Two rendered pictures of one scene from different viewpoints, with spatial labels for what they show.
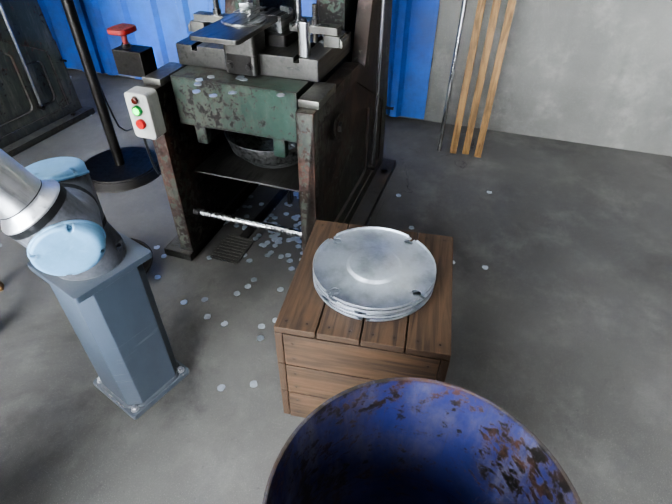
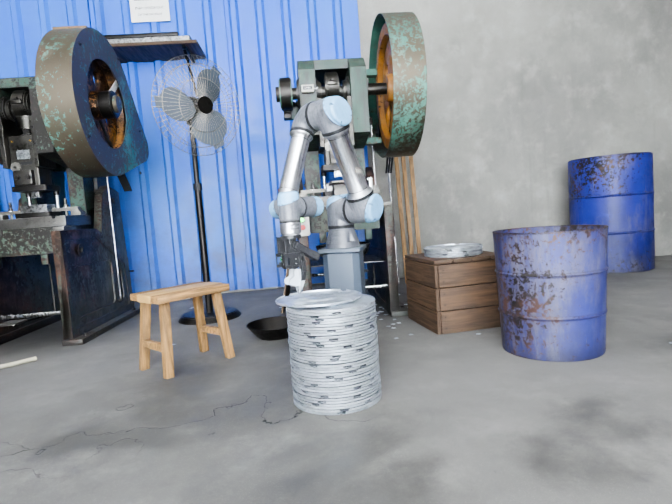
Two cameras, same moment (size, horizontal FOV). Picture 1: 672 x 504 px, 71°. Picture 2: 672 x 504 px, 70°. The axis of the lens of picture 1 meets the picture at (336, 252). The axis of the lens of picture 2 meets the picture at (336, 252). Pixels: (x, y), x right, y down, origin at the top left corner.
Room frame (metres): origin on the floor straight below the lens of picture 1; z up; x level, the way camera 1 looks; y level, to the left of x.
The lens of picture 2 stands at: (-1.18, 1.39, 0.60)
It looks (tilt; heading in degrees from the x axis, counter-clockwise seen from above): 5 degrees down; 337
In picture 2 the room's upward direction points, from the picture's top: 4 degrees counter-clockwise
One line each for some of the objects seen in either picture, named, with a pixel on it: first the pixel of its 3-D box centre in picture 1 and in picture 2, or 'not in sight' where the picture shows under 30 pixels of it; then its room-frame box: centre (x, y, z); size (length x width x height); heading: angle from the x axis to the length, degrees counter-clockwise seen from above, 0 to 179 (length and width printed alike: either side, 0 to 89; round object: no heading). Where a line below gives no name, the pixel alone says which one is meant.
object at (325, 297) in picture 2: not in sight; (318, 297); (0.32, 0.84, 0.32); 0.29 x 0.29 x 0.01
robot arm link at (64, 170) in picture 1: (62, 194); (341, 209); (0.77, 0.54, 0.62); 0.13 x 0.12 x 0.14; 27
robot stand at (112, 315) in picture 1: (119, 325); (346, 296); (0.78, 0.54, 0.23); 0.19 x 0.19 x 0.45; 55
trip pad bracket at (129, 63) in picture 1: (140, 78); not in sight; (1.40, 0.59, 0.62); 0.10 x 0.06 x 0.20; 71
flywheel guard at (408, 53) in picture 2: not in sight; (384, 92); (1.51, -0.13, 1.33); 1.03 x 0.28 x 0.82; 161
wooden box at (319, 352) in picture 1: (369, 324); (454, 288); (0.83, -0.09, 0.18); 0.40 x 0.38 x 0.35; 169
